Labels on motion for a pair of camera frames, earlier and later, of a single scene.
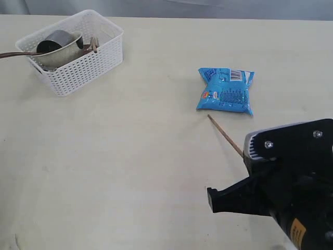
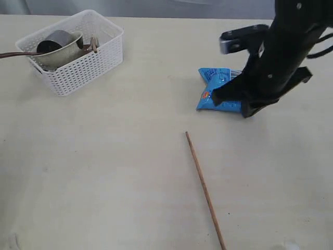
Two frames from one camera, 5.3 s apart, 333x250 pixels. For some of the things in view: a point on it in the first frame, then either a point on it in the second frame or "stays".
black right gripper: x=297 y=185 → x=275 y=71
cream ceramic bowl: x=61 y=54 stays
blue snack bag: x=226 y=89 stays
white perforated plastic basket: x=63 y=78 stays
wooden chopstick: x=226 y=136 → x=206 y=193
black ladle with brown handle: x=44 y=46 stays
